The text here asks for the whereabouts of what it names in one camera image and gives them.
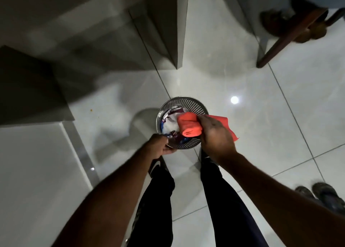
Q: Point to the person's left forearm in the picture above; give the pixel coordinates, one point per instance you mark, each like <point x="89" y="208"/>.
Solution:
<point x="107" y="198"/>

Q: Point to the person's left fingers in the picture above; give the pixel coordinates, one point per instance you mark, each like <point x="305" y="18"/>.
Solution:
<point x="168" y="149"/>

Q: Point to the orange cloth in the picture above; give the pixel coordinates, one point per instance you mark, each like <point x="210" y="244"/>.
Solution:
<point x="190" y="125"/>

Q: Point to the person's right trouser leg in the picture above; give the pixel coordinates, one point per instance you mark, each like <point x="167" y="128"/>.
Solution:
<point x="229" y="211"/>

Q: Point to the person's black shoe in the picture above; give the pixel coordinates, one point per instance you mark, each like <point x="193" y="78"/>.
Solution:
<point x="204" y="155"/>
<point x="156" y="166"/>

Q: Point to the person's left trouser leg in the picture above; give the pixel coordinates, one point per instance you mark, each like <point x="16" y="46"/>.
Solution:
<point x="156" y="209"/>

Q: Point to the person's right hand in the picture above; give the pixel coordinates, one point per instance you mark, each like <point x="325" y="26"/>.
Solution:
<point x="217" y="137"/>

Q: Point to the metal mesh waste bin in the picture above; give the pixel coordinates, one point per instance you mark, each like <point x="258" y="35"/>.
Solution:
<point x="186" y="103"/>

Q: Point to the white counter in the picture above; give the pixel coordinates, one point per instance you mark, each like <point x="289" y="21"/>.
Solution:
<point x="35" y="184"/>

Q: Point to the person's left black shoe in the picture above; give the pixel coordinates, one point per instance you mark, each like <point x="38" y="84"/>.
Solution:
<point x="156" y="166"/>

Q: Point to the dark grey shoe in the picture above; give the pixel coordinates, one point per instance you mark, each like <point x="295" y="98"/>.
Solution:
<point x="306" y="192"/>
<point x="330" y="197"/>

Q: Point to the brown wooden chair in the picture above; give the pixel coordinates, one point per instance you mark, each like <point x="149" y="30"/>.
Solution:
<point x="288" y="36"/>

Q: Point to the brown sandal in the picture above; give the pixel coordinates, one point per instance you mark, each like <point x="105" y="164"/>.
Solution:
<point x="311" y="33"/>
<point x="273" y="21"/>

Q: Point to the person's right fingers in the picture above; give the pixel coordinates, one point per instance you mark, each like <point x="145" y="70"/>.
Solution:
<point x="201" y="121"/>

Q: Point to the person's right black shoe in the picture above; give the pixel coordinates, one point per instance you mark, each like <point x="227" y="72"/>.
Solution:
<point x="204" y="155"/>

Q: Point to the white cabinet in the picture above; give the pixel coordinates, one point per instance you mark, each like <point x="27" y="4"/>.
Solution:
<point x="164" y="20"/>

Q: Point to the purple wrapper waste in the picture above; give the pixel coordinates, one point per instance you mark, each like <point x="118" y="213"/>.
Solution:
<point x="176" y="136"/>

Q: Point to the person's right forearm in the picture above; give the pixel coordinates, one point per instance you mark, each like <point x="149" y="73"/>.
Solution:
<point x="275" y="198"/>

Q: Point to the crumpled white paper waste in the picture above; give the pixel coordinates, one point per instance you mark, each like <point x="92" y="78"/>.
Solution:
<point x="170" y="124"/>

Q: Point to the person's trouser leg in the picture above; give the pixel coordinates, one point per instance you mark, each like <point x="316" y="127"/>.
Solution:
<point x="156" y="209"/>
<point x="229" y="211"/>

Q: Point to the blue wrapper waste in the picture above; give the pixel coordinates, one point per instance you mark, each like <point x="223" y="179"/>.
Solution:
<point x="162" y="125"/>

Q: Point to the person's left hand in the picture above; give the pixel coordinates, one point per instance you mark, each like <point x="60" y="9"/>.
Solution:
<point x="156" y="145"/>

